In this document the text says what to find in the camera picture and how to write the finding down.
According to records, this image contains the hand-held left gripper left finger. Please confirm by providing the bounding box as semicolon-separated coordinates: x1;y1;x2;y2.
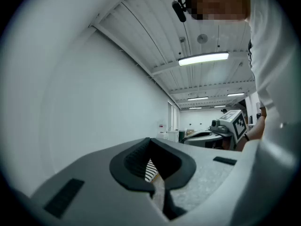
30;137;170;226

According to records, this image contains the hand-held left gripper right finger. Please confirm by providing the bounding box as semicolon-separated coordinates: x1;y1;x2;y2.
150;137;244;221

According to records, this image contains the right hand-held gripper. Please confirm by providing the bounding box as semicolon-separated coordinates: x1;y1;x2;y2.
182;109;248;148

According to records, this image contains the checkered blanket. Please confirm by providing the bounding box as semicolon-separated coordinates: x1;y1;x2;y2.
144;158;166;215

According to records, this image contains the person's right forearm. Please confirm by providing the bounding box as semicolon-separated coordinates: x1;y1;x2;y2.
235;107;268;152

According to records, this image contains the white cabinet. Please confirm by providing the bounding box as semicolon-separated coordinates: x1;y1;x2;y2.
167;130;180;143

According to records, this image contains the person's white shirt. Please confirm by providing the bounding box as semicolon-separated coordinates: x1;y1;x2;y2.
232;0;301;226

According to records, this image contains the person's head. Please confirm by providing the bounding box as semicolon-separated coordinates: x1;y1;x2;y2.
188;0;251;21

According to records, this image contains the black head-mounted camera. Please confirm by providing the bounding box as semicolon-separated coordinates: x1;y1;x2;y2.
171;0;198;23

